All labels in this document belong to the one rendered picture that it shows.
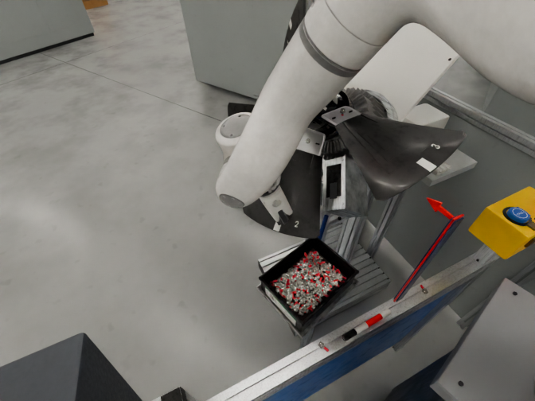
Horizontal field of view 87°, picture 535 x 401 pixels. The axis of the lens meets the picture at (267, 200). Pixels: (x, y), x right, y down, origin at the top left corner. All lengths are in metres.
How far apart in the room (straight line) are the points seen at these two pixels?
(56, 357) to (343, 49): 0.45
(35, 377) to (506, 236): 0.85
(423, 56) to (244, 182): 0.72
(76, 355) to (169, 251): 1.62
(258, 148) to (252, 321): 1.35
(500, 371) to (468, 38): 0.60
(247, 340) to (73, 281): 1.14
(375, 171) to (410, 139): 0.11
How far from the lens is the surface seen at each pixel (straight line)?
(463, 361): 0.71
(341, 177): 0.80
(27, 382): 0.42
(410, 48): 1.04
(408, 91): 0.97
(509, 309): 0.82
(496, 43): 0.27
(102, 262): 2.13
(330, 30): 0.34
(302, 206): 0.76
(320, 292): 0.81
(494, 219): 0.83
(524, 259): 1.49
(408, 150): 0.64
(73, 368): 0.39
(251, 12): 3.07
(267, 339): 1.64
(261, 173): 0.42
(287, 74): 0.38
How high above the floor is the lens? 1.57
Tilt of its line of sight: 47 degrees down
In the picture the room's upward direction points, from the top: 2 degrees counter-clockwise
